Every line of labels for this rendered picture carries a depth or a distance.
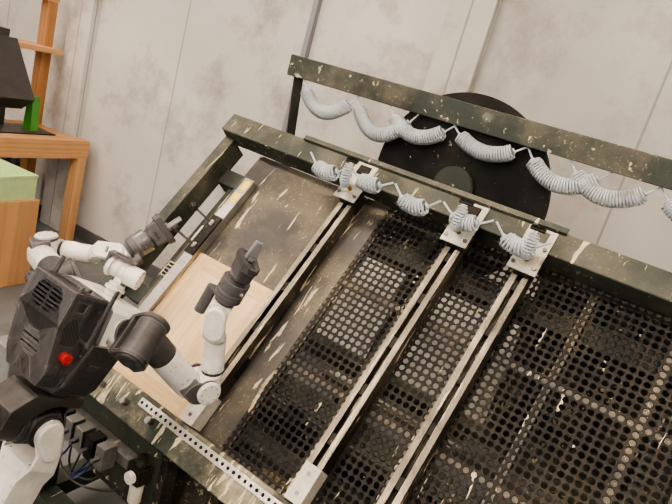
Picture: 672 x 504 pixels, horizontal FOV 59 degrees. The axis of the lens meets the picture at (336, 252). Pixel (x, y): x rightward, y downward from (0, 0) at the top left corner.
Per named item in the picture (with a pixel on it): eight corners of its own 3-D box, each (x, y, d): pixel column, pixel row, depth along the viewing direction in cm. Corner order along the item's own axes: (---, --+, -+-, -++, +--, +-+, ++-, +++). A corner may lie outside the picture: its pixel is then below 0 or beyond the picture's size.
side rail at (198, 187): (75, 339, 251) (58, 328, 242) (234, 151, 286) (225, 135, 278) (83, 345, 248) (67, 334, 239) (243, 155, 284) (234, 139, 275)
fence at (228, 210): (103, 361, 234) (97, 357, 231) (249, 183, 265) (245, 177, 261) (111, 366, 232) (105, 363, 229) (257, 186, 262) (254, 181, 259)
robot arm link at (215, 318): (226, 311, 176) (221, 350, 181) (233, 298, 185) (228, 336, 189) (204, 307, 176) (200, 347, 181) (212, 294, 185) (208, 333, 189)
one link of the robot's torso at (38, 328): (34, 410, 156) (101, 288, 159) (-31, 351, 172) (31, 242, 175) (116, 415, 182) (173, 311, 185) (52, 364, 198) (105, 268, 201)
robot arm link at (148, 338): (161, 377, 171) (135, 349, 162) (139, 374, 175) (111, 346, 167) (181, 344, 178) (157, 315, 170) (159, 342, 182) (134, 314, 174)
